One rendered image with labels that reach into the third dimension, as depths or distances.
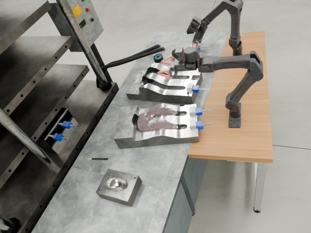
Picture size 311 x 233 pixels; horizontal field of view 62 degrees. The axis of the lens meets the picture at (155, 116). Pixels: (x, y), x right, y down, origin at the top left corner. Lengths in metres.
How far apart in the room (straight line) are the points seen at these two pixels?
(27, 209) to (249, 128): 1.39
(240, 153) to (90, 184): 0.87
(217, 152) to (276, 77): 1.76
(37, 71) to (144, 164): 0.84
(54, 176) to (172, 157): 0.77
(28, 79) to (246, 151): 1.31
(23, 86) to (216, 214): 1.63
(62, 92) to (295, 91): 2.22
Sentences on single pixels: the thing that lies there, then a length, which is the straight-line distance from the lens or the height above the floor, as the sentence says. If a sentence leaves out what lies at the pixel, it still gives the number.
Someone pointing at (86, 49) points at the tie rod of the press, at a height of 1.17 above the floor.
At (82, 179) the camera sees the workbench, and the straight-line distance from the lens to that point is 1.66.
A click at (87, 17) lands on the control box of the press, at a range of 2.17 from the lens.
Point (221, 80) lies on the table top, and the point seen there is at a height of 0.80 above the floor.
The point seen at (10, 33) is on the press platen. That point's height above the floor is 1.54.
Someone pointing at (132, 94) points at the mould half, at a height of 0.85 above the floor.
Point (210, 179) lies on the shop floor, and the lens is 2.33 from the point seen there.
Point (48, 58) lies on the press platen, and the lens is 1.78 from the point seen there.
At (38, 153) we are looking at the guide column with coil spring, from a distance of 1.73.
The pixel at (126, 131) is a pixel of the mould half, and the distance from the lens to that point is 1.59.
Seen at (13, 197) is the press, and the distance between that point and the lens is 1.90.
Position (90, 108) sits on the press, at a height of 0.79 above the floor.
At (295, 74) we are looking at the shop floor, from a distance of 3.17.
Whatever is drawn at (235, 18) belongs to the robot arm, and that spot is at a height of 1.11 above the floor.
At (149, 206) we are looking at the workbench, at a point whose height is 0.80.
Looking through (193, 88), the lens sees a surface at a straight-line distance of 1.71.
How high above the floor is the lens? 2.06
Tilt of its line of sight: 46 degrees down
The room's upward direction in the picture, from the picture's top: 20 degrees counter-clockwise
